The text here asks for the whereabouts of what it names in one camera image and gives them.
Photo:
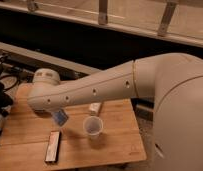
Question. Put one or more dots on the blue translucent gripper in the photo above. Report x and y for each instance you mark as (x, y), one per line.
(60, 117)

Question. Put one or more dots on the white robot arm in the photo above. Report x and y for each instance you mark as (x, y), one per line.
(173, 80)

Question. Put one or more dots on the metal window frame rail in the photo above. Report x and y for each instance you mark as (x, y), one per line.
(179, 21)

